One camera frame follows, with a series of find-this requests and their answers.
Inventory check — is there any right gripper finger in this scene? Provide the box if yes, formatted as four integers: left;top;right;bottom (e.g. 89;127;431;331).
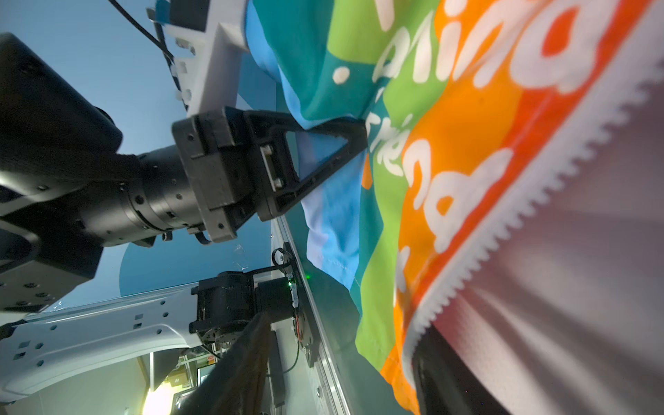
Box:
413;328;508;415

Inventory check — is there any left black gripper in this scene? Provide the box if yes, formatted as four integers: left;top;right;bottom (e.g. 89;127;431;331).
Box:
171;107;368;243

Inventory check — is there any rainbow and white kids jacket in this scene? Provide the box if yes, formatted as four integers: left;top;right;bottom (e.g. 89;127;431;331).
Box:
246;1;663;414

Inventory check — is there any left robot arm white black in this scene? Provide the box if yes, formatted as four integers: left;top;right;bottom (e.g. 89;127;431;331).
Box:
1;33;368;414

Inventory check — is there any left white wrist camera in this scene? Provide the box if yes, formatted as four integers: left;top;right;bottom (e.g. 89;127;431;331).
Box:
148;0;249;117

